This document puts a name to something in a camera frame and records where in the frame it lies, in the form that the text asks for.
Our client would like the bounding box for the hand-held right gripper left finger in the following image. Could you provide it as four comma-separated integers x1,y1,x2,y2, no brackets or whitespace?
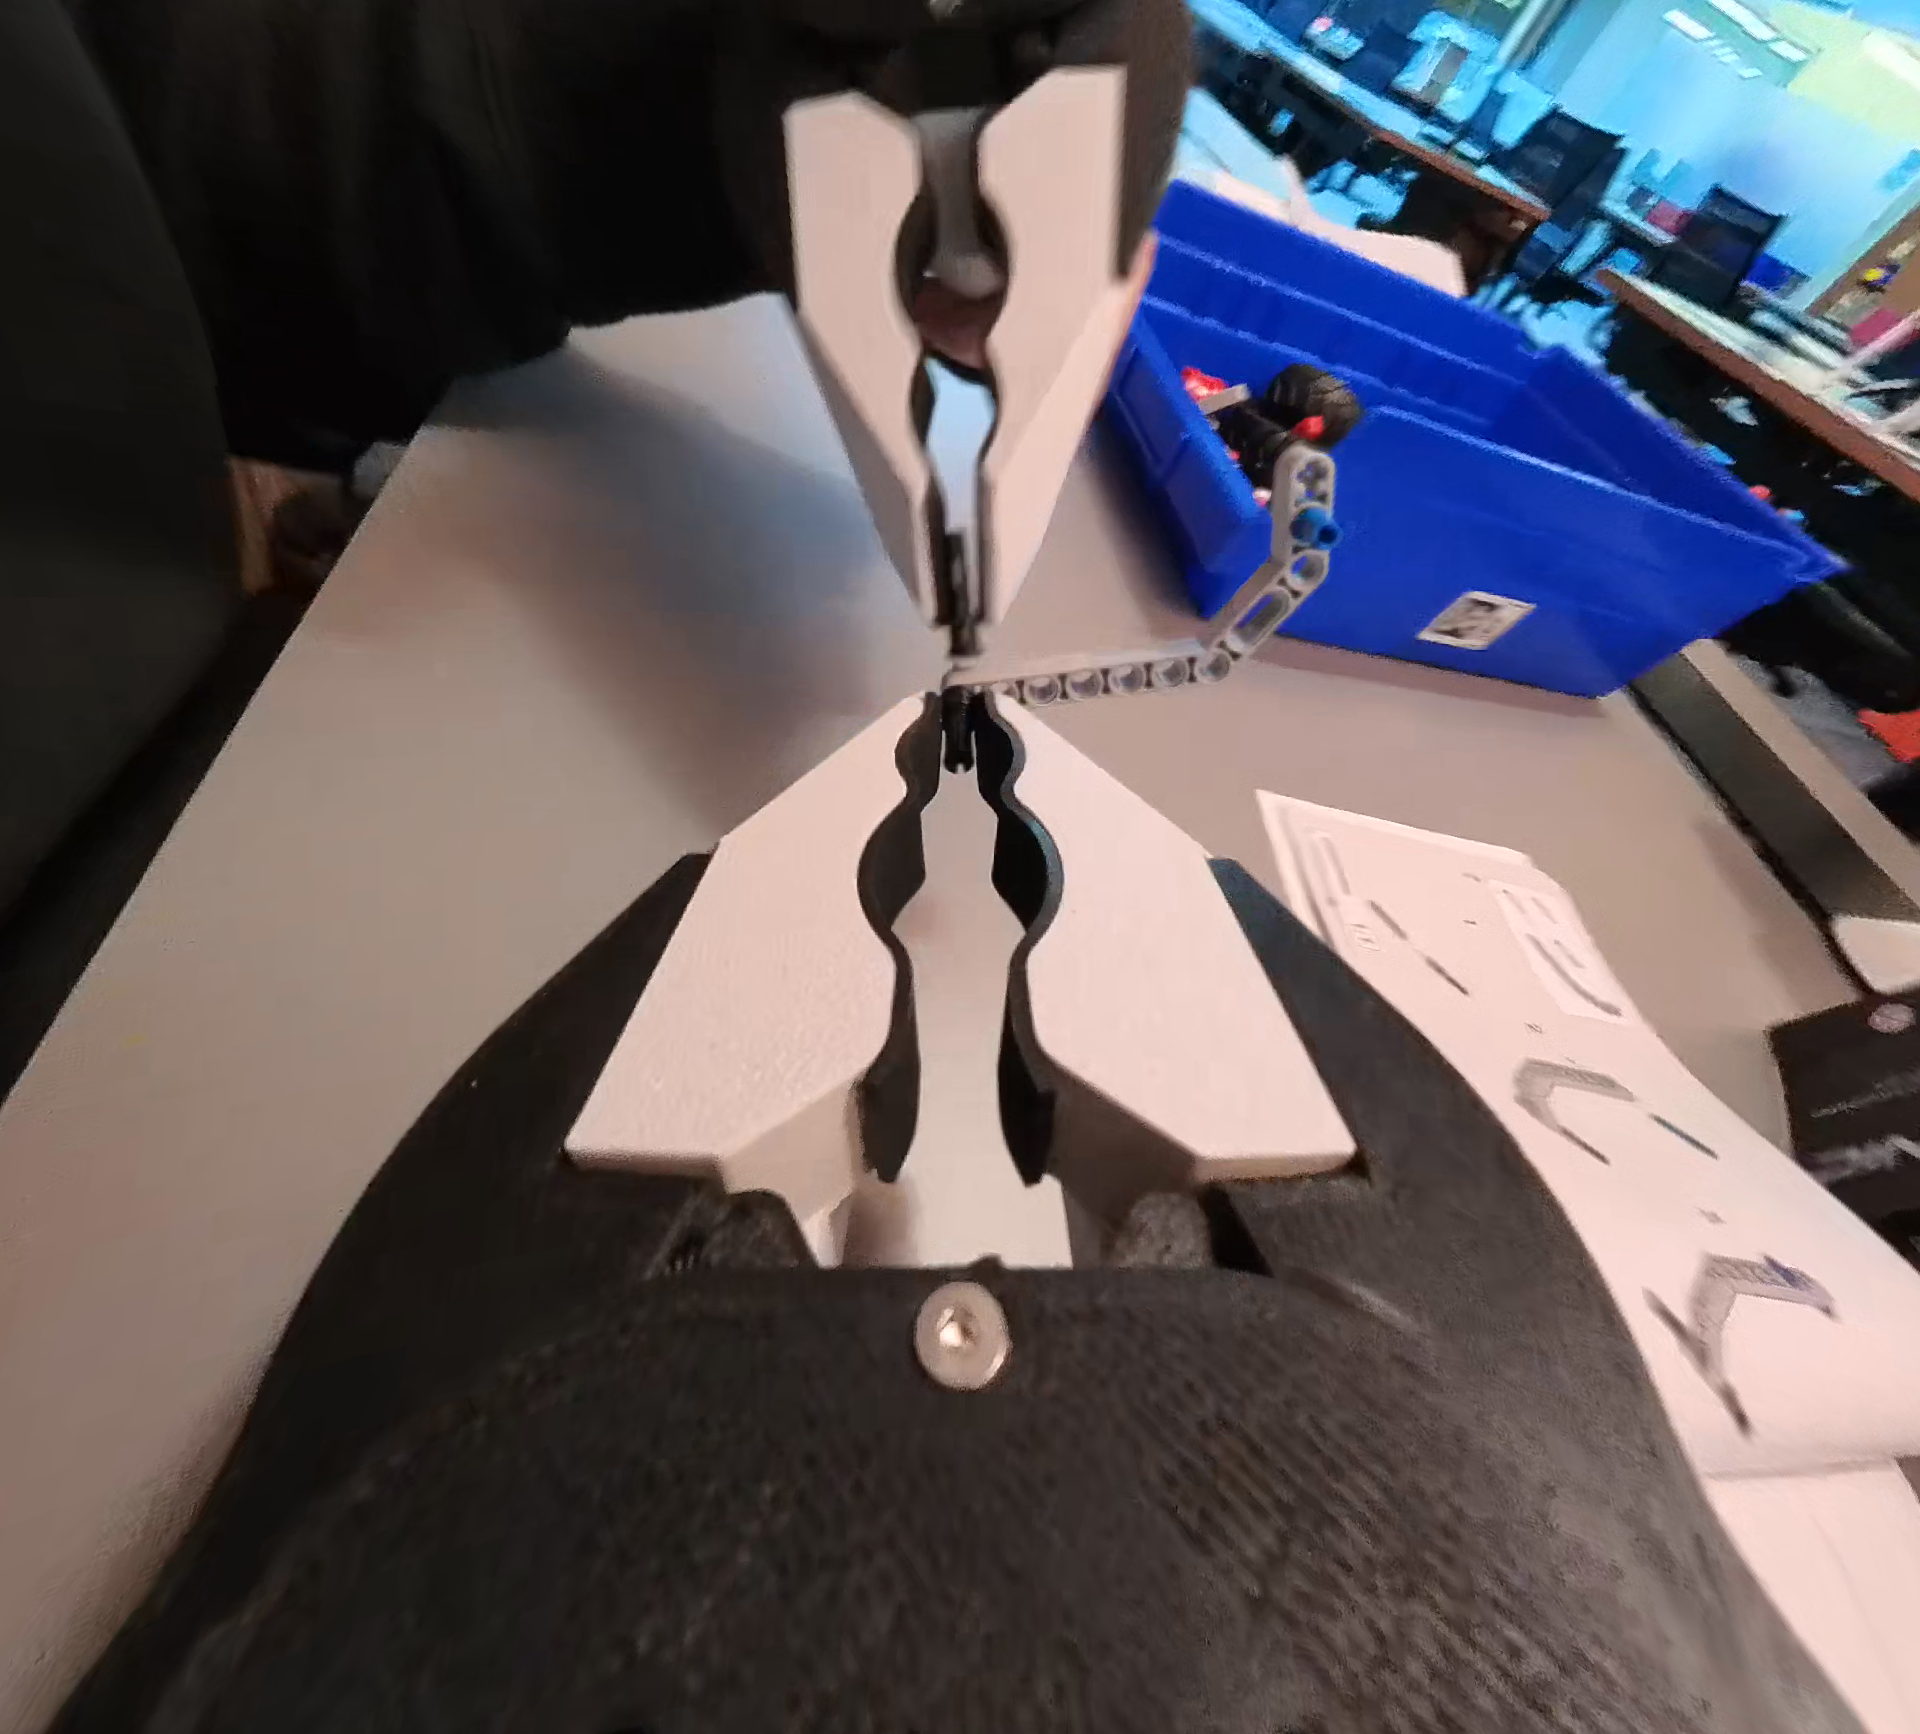
564,696,963,1268

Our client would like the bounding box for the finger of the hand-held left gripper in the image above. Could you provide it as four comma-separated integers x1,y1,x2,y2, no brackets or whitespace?
780,91,967,657
965,60,1132,654

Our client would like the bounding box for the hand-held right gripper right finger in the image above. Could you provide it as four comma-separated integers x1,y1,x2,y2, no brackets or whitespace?
961,691,1362,1268

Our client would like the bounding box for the grey bent toy beam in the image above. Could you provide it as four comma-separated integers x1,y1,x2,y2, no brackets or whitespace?
942,436,1342,715

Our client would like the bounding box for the person's left forearm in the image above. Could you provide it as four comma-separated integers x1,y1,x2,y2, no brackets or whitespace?
224,0,786,481

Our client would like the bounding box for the grey desk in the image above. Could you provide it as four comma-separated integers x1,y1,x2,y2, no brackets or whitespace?
0,264,1920,1734

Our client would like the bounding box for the red toy part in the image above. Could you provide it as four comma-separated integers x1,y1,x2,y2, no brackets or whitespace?
1176,364,1250,464

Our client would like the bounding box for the black toy wheel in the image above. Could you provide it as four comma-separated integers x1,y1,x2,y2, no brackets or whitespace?
1249,363,1366,456

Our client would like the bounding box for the white instruction booklet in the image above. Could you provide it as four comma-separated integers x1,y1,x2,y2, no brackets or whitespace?
1256,789,1920,1734

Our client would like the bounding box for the wooden background table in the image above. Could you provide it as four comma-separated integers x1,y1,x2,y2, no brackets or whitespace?
1593,264,1920,504
1192,0,1551,254

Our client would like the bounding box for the blue plastic bin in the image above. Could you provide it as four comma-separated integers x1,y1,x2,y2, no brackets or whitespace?
1099,178,1850,703

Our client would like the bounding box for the black office chair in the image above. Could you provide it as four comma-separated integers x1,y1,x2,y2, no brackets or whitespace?
1506,106,1632,254
1647,184,1791,315

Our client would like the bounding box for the black toy set box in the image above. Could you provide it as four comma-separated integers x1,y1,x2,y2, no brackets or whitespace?
1766,995,1920,1268

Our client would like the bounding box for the person's dark clothing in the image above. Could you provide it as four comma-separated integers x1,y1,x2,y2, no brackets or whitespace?
0,0,410,1095

